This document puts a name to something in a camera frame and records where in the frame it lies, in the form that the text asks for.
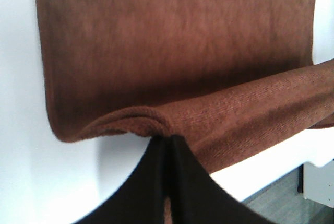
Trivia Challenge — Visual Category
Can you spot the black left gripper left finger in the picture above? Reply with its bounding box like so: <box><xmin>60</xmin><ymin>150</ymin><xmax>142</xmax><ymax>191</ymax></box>
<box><xmin>77</xmin><ymin>136</ymin><xmax>166</xmax><ymax>224</ymax></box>

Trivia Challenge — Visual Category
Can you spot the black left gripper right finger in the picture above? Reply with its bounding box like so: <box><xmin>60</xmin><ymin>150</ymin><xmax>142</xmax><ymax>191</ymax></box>
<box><xmin>169</xmin><ymin>135</ymin><xmax>271</xmax><ymax>224</ymax></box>

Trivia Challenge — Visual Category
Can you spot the brown towel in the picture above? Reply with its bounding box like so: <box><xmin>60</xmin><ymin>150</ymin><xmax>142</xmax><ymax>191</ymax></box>
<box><xmin>34</xmin><ymin>0</ymin><xmax>334</xmax><ymax>173</ymax></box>

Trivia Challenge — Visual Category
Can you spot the white cabinet under table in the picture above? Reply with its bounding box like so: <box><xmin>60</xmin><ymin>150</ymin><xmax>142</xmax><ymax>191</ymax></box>
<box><xmin>297</xmin><ymin>160</ymin><xmax>333</xmax><ymax>208</ymax></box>

